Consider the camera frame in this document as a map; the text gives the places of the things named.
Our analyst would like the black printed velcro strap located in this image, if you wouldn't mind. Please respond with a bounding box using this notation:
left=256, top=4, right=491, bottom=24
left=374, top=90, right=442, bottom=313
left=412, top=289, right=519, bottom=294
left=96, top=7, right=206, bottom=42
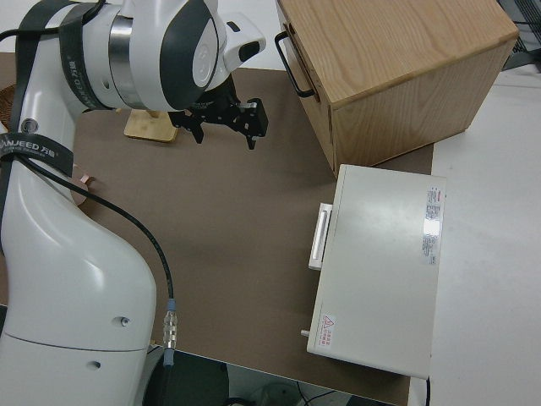
left=0, top=132, right=77, bottom=178
left=57, top=1, right=108, bottom=112

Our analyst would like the black round base plate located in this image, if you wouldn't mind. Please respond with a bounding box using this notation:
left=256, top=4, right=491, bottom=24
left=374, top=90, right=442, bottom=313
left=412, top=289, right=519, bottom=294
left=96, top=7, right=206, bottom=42
left=143, top=349, right=230, bottom=406

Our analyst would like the black mesh panel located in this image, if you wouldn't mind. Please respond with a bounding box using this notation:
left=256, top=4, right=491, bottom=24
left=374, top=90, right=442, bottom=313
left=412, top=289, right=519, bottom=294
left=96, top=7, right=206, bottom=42
left=505, top=0, right=541, bottom=74

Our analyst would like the brown table mat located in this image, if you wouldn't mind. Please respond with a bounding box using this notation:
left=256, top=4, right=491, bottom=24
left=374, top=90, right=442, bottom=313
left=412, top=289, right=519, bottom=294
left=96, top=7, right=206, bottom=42
left=0, top=52, right=436, bottom=401

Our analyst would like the cream toaster oven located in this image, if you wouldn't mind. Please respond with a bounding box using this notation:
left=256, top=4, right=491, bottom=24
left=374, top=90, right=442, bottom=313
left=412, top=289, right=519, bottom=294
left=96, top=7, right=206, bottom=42
left=300, top=163, right=449, bottom=380

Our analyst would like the black plain strap band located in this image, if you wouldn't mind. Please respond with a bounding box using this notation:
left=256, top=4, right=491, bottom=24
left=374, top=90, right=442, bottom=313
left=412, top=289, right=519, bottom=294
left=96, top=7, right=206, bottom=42
left=8, top=0, right=101, bottom=137

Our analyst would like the black box handle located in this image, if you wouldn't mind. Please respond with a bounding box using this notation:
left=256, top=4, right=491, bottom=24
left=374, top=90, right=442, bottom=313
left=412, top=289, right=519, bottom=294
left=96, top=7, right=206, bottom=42
left=274, top=31, right=316, bottom=98

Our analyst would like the large wooden box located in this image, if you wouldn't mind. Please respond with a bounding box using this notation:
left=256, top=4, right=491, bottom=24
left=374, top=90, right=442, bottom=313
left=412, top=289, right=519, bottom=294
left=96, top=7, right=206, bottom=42
left=274, top=0, right=521, bottom=168

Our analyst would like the wooden mug tree stand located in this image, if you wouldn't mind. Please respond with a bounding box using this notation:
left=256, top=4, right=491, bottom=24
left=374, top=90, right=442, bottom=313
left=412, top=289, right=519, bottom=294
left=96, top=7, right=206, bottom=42
left=123, top=107, right=181, bottom=145

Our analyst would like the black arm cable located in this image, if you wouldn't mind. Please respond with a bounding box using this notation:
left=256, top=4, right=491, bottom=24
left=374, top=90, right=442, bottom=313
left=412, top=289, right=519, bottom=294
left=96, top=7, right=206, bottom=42
left=8, top=154, right=180, bottom=370

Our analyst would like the brown wicker basket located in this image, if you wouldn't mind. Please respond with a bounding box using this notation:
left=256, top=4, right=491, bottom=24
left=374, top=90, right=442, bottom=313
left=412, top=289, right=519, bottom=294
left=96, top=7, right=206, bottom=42
left=0, top=83, right=20, bottom=130

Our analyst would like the toaster oven door handle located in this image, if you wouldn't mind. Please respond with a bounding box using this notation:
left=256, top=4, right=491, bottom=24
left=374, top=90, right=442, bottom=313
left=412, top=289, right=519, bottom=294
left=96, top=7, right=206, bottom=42
left=307, top=203, right=335, bottom=272

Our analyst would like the pink mug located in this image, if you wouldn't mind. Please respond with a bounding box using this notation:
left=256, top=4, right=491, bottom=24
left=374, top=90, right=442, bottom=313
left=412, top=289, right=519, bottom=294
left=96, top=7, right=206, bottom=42
left=71, top=165, right=96, bottom=209

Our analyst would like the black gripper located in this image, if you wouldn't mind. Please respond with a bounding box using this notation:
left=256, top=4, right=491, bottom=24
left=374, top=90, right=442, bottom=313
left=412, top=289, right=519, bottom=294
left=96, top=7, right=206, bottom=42
left=172, top=80, right=270, bottom=151

